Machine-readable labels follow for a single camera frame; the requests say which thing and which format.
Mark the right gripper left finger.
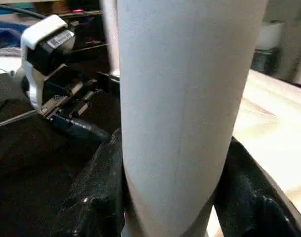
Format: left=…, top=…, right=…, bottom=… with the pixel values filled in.
left=50, top=128, right=128, bottom=237

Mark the white plastic table leg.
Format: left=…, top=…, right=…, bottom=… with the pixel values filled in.
left=100, top=0, right=121, bottom=76
left=115, top=0, right=269, bottom=237

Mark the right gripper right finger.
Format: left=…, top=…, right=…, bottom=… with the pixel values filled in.
left=212, top=136, right=301, bottom=237

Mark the white plastic table top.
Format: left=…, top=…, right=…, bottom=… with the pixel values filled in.
left=205, top=68, right=301, bottom=237

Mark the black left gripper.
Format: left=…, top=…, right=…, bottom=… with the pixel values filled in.
left=38, top=63, right=122, bottom=147

